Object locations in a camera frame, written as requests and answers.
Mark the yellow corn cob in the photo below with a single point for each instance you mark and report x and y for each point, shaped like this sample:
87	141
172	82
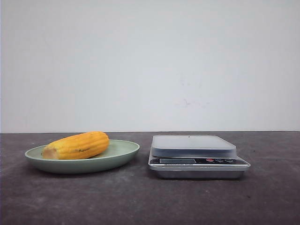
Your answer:
81	146

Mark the silver digital kitchen scale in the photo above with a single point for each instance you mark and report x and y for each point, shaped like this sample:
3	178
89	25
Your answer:
195	157

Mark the green round plate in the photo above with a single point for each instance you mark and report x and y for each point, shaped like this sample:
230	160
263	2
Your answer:
118	153

